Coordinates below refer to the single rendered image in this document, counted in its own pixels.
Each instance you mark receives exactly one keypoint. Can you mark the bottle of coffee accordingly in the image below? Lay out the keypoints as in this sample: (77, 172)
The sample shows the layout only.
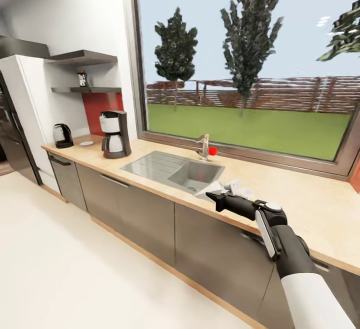
(83, 79)

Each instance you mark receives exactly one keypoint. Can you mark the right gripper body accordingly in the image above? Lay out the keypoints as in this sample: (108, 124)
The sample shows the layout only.
(230, 203)

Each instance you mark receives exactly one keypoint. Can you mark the electric kettle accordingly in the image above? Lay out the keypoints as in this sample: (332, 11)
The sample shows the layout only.
(62, 136)

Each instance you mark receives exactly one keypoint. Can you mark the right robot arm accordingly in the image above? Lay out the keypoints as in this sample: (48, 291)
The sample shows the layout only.
(311, 302)

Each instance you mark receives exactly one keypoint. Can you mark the coffee cup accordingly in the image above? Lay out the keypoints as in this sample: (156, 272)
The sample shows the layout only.
(247, 194)

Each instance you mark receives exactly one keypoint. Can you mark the countertop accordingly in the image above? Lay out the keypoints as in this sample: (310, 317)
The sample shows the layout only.
(324, 212)

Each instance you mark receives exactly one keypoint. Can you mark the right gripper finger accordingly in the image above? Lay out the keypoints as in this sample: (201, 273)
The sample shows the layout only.
(212, 195)

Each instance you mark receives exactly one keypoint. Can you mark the paper coffee filter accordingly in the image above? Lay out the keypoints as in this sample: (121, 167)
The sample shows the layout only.
(216, 188)

